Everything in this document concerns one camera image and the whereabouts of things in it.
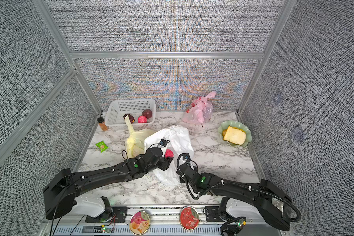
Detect spice jar black lid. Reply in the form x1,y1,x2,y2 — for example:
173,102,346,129
97,117,109,131

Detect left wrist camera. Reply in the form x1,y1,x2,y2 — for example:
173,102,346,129
158,139,170,148

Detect green snack packet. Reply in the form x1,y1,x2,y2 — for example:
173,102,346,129
95,141,108,152

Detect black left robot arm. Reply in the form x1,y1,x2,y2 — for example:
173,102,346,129
43,146,173,220

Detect yellow plastic bag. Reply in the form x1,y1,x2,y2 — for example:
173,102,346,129
124,116,156,158

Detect pink wrinkled fruit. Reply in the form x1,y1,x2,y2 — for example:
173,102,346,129
164,149,174,158
138,116,148,124

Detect pink plastic bag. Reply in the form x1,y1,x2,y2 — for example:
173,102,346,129
183,91,216,126

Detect yellow bread slice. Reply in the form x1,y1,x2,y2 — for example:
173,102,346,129
222,126,246,145

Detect white plastic bag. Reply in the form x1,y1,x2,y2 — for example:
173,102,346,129
144,125,194,186

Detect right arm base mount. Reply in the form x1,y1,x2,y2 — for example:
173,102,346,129
203,197,247,236

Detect pink round tin lid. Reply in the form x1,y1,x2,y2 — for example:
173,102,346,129
129,210,150,236

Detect red round tin lid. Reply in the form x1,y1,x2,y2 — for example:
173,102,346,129
179,206,200,230

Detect white plastic basket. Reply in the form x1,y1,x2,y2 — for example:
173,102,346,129
105,99,156,130

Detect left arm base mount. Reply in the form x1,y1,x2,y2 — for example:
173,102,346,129
85,197,128,224

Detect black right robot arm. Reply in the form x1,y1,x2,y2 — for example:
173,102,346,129
177,153,301,235

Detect green glass bowl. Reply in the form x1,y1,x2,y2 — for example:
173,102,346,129
218,121,252,148

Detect dark purple fruit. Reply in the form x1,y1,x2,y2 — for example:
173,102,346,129
124,114,135,124
142,109,153,119

